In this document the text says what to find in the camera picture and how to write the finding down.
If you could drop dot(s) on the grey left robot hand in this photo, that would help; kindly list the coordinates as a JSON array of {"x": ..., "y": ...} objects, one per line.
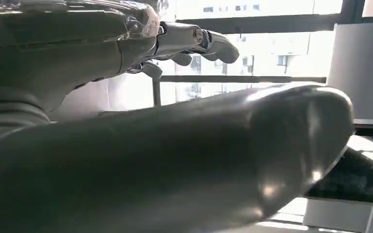
[{"x": 141, "y": 167}]

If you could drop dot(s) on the dark window frame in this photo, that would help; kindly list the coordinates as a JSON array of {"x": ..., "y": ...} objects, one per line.
[{"x": 270, "y": 23}]

